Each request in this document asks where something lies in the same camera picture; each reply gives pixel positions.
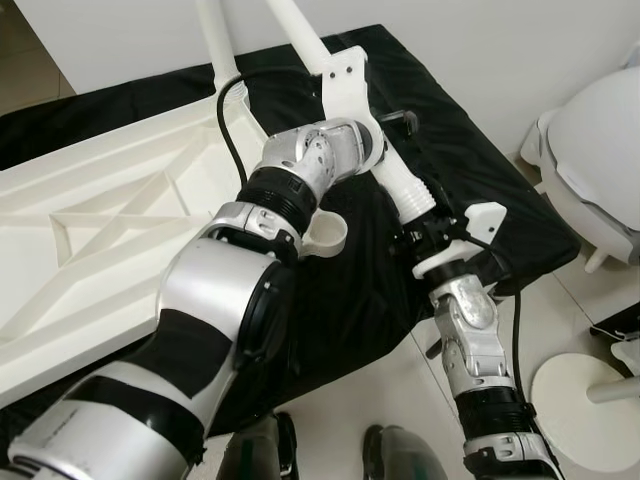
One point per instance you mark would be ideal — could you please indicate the white plastic children table top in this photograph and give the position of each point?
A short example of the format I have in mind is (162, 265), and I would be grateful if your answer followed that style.
(100, 220)

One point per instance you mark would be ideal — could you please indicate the white domed appliance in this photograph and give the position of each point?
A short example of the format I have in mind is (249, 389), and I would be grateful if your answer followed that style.
(600, 150)

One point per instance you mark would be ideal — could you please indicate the black low floor shelf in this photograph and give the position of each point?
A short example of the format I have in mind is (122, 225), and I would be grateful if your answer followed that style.
(615, 322)

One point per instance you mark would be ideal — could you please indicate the grey green right robot leg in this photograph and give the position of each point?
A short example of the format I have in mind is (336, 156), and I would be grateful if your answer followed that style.
(400, 455)

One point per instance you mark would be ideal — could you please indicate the grey green robot leg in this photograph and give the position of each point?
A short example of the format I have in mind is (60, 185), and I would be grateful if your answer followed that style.
(255, 450)
(400, 455)

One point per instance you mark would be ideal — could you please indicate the white floor fan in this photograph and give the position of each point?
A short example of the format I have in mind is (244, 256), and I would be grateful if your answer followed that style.
(585, 410)

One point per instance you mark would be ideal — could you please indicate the grey green left robot leg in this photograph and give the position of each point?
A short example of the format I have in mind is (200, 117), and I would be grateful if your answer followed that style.
(255, 450)

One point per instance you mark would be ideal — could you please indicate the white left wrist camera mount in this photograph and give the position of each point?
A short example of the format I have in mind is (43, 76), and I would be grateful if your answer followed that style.
(345, 85)

